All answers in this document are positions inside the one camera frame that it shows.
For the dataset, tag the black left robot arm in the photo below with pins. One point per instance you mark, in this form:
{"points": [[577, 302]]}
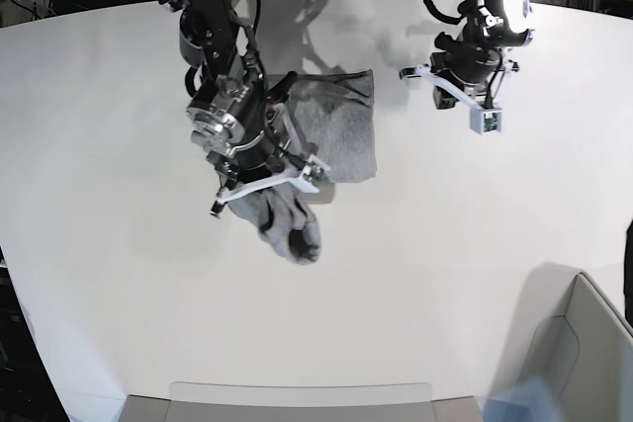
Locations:
{"points": [[501, 24]]}

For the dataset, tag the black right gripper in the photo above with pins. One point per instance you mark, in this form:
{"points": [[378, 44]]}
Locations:
{"points": [[270, 155]]}

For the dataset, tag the grey bin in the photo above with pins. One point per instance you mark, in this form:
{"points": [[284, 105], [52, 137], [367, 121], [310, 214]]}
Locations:
{"points": [[188, 401], [579, 364]]}

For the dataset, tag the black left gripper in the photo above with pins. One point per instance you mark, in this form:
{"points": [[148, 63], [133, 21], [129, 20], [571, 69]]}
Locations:
{"points": [[465, 66]]}

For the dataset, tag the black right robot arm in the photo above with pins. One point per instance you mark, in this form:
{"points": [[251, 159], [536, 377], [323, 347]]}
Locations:
{"points": [[231, 107]]}

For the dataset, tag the grey bin at bottom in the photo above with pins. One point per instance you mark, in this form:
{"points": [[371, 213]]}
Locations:
{"points": [[188, 401]]}

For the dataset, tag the grey T-shirt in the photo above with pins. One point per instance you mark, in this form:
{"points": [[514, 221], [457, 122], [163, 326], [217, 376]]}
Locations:
{"points": [[334, 117]]}

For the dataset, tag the grey bin at right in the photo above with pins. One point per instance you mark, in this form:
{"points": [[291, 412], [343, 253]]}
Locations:
{"points": [[579, 364]]}

